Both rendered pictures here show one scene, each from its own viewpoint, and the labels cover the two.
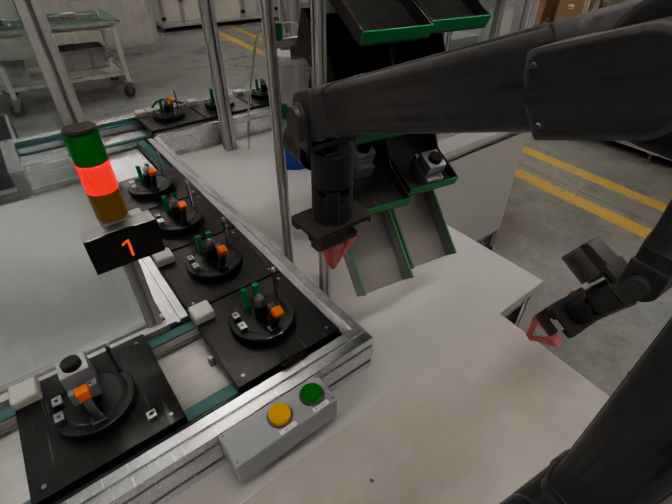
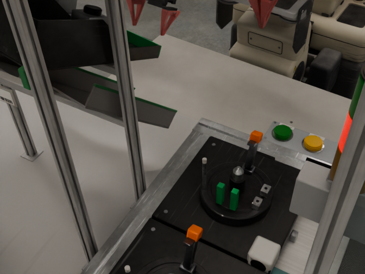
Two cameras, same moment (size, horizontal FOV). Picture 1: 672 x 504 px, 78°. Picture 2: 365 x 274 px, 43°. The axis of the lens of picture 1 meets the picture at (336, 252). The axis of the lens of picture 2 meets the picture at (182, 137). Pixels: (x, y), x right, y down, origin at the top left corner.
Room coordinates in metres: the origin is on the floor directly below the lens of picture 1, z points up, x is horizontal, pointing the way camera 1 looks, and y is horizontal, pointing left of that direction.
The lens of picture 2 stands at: (0.92, 0.64, 1.70)
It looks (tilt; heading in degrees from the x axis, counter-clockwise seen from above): 45 degrees down; 248
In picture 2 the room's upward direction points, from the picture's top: 2 degrees counter-clockwise
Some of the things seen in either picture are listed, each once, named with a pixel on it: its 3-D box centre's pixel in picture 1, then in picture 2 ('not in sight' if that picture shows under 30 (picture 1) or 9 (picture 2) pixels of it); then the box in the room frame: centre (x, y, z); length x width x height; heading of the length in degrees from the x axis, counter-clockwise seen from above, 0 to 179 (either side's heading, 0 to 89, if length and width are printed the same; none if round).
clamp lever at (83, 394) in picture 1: (88, 400); not in sight; (0.39, 0.41, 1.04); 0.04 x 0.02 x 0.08; 37
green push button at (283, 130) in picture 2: (311, 394); (282, 133); (0.45, 0.05, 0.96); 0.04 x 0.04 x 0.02
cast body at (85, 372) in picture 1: (76, 370); not in sight; (0.43, 0.44, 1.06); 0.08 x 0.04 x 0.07; 37
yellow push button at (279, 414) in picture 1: (279, 415); (313, 144); (0.41, 0.10, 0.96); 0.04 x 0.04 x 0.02
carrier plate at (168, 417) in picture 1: (98, 407); not in sight; (0.42, 0.43, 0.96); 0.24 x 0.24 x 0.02; 37
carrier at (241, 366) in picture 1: (260, 307); (237, 181); (0.62, 0.16, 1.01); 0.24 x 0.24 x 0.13; 37
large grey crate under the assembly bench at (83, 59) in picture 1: (78, 56); not in sight; (5.39, 3.10, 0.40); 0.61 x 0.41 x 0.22; 123
